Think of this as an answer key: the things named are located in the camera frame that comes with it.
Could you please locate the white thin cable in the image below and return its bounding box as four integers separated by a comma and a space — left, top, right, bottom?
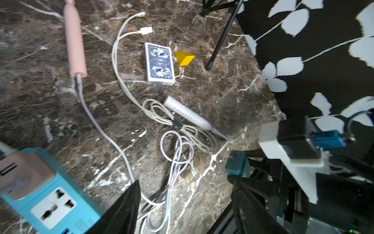
74, 73, 195, 234

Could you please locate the pink wall charger cube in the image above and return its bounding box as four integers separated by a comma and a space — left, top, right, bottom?
1, 152, 56, 200

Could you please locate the teal wall charger cube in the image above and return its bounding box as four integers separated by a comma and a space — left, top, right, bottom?
225, 151, 251, 178

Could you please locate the white electric toothbrush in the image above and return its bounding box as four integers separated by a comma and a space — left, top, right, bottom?
164, 96, 233, 143

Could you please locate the black music stand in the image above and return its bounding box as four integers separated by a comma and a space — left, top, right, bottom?
200, 0, 244, 72

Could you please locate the white charging cable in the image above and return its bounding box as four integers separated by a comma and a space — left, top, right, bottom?
111, 11, 218, 154

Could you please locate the pink electric toothbrush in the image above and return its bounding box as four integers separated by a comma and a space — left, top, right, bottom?
63, 1, 88, 78

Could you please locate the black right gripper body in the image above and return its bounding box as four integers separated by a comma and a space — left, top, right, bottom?
228, 152, 374, 234

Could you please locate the blue playing card box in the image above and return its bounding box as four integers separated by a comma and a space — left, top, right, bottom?
144, 43, 176, 86

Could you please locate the yellow block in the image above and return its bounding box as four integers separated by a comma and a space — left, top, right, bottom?
175, 51, 195, 66

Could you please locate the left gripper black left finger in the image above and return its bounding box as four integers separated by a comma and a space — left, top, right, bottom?
86, 180, 141, 234

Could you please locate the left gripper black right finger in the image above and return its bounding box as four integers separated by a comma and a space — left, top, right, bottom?
231, 183, 288, 234

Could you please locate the teal power strip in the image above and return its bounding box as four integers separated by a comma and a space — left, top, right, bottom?
1, 148, 104, 234

